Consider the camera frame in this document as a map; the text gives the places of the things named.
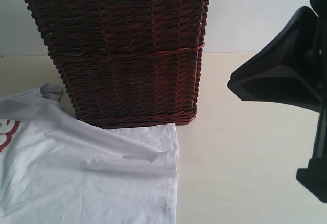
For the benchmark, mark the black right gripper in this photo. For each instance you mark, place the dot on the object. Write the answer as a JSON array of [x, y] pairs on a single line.
[[291, 69]]

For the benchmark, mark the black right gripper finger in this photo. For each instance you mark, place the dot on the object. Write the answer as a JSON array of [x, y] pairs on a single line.
[[313, 178]]

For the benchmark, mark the white t-shirt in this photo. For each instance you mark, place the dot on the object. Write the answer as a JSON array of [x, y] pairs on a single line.
[[56, 169]]

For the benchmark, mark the dark red wicker basket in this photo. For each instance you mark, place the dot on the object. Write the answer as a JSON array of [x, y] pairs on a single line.
[[126, 63]]

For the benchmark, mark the grey sock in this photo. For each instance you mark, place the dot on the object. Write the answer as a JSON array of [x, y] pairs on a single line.
[[51, 91]]

